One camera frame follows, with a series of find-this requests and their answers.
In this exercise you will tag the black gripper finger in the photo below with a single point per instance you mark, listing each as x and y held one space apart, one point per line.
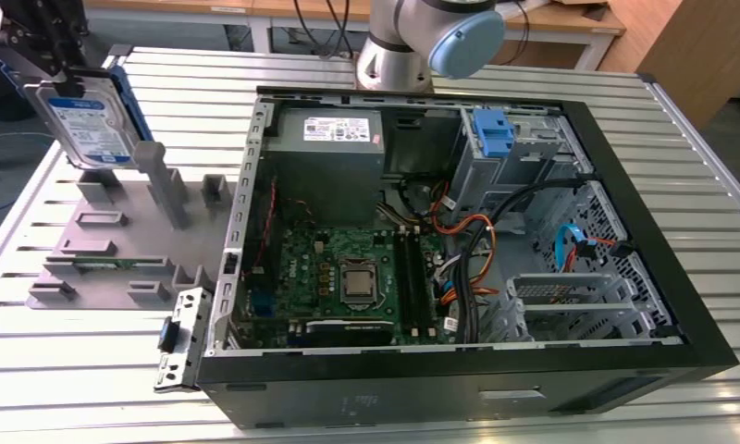
69 83

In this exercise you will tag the hard disk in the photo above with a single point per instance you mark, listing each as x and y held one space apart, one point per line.
86 129

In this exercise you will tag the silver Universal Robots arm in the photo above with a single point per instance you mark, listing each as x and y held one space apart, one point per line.
388 65

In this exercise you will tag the metal disk bay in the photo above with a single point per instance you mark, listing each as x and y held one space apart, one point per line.
561 279

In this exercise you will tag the table corner cap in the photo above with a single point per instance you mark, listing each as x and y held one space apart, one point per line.
645 78
118 50

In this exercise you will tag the white-framed wooden desk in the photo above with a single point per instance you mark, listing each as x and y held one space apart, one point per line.
221 5
561 23

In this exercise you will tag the grey parts rack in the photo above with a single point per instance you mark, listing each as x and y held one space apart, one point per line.
135 259

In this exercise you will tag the green RAM stick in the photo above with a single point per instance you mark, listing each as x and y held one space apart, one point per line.
122 265

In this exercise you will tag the grey power supply unit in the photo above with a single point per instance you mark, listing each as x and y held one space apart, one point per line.
320 176

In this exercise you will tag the green motherboard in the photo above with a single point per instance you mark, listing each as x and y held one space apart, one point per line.
307 252

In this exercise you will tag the silver CPU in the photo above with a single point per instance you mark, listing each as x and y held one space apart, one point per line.
358 282

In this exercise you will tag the black CPU socket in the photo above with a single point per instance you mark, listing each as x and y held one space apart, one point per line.
360 303

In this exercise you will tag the black RAM slot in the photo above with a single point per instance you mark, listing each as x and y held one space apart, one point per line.
420 277
405 277

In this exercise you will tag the blue drive latch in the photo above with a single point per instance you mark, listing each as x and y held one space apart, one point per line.
489 134

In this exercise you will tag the black graphics card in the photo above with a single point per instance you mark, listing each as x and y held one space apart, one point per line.
345 329

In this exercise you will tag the metal drive cage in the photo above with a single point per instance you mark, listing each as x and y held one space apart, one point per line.
481 176

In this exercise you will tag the black open PC case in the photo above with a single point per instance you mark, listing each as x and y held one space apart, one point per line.
406 388

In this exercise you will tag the brown wooden cabinet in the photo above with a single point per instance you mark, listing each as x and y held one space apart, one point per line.
702 46

